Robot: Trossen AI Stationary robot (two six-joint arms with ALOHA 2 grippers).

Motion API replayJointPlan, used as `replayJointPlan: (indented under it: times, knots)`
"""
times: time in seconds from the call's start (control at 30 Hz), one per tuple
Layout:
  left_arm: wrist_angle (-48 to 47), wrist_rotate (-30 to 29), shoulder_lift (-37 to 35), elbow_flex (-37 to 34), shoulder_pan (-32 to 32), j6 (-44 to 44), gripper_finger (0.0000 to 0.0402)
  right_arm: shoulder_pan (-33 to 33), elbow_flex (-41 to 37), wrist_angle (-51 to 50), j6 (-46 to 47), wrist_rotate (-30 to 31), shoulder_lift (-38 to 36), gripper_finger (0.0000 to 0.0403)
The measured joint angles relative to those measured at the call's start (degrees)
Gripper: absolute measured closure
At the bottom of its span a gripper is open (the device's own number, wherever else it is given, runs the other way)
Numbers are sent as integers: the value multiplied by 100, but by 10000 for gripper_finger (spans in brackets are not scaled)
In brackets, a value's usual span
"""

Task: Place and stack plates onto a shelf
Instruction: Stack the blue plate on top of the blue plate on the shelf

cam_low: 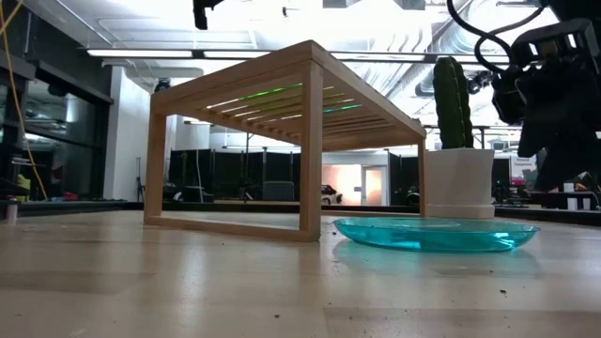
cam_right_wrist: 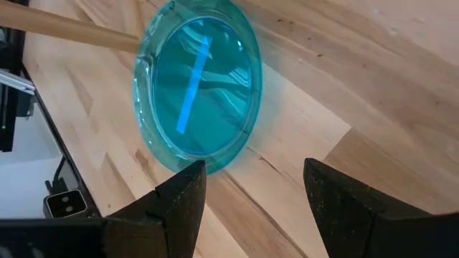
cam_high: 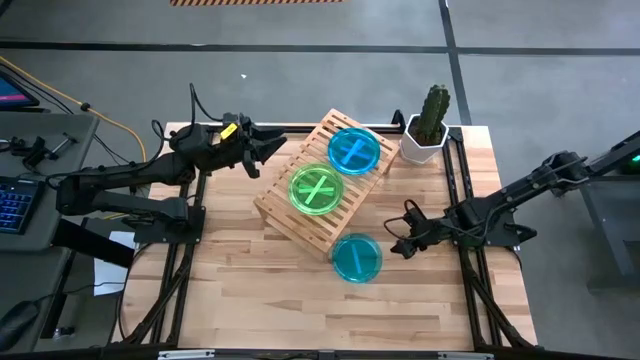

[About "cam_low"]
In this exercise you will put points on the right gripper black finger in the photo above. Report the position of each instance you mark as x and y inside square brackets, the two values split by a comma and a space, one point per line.
[570, 164]
[530, 141]

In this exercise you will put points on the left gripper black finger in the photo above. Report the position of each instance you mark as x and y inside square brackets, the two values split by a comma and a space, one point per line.
[201, 16]

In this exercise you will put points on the clear blue plastic plate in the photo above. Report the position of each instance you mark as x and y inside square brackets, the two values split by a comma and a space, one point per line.
[436, 235]

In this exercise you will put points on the wooden slatted shelf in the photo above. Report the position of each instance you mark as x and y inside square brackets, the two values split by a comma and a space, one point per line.
[311, 141]

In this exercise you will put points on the small white cup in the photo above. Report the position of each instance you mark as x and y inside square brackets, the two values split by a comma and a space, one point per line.
[572, 204]
[586, 204]

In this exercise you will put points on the white plant pot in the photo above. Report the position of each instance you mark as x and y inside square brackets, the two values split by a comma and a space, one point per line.
[460, 183]

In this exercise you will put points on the tall green cactus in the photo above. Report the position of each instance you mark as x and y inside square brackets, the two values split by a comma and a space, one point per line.
[451, 103]

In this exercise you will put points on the black partition panel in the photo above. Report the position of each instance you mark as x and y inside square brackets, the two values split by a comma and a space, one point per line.
[403, 173]
[225, 171]

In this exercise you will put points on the lit doorway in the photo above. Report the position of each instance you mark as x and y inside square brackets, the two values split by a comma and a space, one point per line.
[374, 187]

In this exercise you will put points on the teal green light strip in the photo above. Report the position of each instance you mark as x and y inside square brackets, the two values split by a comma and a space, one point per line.
[343, 108]

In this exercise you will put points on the black tripod stand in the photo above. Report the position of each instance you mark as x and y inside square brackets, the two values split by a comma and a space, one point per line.
[140, 188]

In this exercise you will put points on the grey green chair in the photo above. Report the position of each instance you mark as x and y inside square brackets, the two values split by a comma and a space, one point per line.
[278, 191]

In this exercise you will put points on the small red item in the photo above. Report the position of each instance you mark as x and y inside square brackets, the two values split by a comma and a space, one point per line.
[70, 196]

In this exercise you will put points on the yellow green item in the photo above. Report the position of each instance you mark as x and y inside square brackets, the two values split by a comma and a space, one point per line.
[23, 185]

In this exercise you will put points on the small white cylinder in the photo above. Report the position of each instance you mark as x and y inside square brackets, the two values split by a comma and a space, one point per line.
[11, 210]

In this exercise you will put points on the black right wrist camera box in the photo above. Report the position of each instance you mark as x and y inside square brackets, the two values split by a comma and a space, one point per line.
[549, 40]

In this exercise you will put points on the black ceiling camera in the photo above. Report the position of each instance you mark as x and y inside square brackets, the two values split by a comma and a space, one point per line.
[162, 85]

